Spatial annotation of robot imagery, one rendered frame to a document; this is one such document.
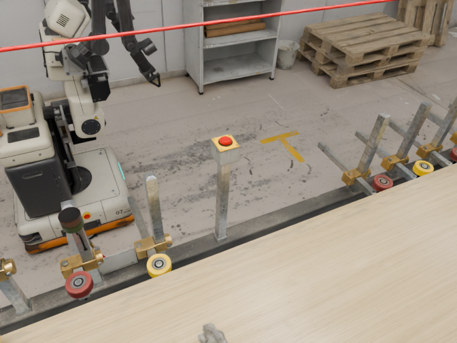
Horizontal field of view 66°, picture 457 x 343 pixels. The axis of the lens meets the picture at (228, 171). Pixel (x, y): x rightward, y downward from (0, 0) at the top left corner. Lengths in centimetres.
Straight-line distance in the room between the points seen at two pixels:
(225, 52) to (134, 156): 179
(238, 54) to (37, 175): 285
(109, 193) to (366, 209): 154
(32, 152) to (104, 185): 57
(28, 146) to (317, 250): 145
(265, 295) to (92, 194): 149
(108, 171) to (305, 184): 147
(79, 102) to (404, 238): 167
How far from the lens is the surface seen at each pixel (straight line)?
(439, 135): 211
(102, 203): 232
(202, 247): 151
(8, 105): 214
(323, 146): 189
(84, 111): 209
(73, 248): 140
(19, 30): 367
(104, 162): 258
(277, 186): 278
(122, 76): 394
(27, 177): 212
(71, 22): 190
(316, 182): 290
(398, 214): 156
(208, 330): 111
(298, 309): 119
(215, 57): 418
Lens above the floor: 194
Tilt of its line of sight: 43 degrees down
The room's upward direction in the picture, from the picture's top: 4 degrees clockwise
